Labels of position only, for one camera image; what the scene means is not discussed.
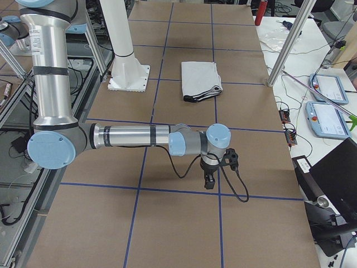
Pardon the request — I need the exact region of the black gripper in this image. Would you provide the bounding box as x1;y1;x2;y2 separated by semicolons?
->
200;148;239;190

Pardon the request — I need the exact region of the grey cartoon print t-shirt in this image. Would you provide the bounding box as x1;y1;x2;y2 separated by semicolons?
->
181;61;223;103

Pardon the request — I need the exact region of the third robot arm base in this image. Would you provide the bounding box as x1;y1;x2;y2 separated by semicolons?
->
1;16;31;56

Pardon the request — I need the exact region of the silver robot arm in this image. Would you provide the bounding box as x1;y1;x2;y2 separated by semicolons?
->
18;1;239;189

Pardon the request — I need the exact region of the orange circuit board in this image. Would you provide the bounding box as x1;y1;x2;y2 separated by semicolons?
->
278;108;297;147

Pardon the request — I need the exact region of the black box with label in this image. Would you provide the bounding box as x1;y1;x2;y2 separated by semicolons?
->
292;155;332;209

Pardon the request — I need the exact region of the black laptop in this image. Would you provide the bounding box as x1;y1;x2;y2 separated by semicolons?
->
310;138;356;221

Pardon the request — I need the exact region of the lower blue teach pendant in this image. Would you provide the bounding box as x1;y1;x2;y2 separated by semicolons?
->
305;101;351;140

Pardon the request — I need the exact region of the blue teach pendant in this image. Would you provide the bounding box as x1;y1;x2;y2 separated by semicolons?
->
309;74;349;105
305;101;351;140

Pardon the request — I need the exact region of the black monitor stand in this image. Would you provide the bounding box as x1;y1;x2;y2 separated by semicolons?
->
304;202;356;257

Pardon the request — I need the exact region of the upper blue teach pendant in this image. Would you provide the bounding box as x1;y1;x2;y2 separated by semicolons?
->
309;74;349;105

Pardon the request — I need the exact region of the metal reacher grabber tool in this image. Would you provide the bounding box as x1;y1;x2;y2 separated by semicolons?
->
281;70;357;131

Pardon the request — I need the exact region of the clear plastic bag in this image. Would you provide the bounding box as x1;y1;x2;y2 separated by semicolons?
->
259;27;290;52

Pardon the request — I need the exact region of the red bottle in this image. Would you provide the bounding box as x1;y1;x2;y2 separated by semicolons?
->
254;0;268;26

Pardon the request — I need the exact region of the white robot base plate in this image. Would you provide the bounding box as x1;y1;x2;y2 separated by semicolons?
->
100;0;150;92

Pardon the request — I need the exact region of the aluminium frame structure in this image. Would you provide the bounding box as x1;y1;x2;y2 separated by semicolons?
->
0;27;112;268

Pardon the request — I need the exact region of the aluminium frame post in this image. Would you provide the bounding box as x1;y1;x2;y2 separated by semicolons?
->
267;0;316;87

